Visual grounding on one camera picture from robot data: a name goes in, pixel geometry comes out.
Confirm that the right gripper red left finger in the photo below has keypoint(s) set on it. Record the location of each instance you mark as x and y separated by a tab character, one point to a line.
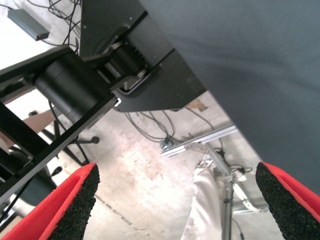
62	207

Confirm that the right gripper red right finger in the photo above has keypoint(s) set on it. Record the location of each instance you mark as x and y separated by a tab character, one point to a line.
287	205

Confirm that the black office chair base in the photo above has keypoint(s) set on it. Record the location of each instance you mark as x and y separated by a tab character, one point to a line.
85	141

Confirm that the beige trouser leg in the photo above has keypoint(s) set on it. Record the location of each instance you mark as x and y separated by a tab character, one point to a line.
205	200

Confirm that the grey metal caster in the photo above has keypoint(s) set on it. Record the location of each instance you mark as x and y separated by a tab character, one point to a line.
166	144

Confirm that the brown tape scrap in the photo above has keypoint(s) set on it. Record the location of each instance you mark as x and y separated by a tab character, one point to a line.
198	105

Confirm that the dark grey table cloth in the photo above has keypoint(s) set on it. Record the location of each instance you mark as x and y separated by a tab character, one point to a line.
250	62

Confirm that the black robot chassis base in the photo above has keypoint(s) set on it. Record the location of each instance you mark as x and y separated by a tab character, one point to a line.
165	85

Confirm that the grey metal electronics box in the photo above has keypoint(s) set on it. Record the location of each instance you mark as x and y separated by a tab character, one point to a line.
27	23

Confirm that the aluminium extrusion frame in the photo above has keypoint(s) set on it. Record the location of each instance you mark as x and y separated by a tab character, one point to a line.
212	136

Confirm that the black frame with cylinder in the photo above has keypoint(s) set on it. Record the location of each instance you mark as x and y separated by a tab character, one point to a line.
67	85

